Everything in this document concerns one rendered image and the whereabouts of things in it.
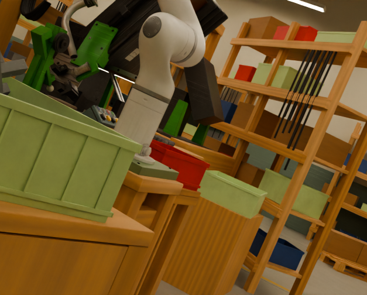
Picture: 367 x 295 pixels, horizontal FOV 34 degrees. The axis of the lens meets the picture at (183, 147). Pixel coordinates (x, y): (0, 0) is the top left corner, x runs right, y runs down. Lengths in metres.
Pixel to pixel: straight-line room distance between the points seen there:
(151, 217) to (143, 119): 0.31
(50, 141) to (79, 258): 0.24
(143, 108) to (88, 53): 0.79
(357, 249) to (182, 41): 7.51
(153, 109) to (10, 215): 0.84
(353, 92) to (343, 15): 1.45
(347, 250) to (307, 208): 4.01
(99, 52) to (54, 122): 1.44
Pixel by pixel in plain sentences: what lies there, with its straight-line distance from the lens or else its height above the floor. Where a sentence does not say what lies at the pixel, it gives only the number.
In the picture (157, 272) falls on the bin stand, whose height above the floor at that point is 0.45.
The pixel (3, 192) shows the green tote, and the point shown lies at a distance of 1.04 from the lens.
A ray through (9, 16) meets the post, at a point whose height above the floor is 1.14.
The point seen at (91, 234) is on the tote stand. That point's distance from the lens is 1.15.
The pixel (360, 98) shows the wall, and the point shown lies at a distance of 11.31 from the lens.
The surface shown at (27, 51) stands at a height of 1.05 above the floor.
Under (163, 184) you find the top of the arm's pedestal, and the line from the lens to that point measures 1.75.
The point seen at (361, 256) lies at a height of 0.26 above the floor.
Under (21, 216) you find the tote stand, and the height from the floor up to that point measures 0.78.
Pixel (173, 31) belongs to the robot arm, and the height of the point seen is 1.26.
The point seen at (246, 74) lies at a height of 1.73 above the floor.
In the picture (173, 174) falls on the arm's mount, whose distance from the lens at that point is 1.86.
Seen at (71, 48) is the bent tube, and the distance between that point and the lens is 2.37.
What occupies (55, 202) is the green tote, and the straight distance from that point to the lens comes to 1.10.
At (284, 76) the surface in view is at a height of 1.77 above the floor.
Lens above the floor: 1.04
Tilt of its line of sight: 2 degrees down
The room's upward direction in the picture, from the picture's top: 23 degrees clockwise
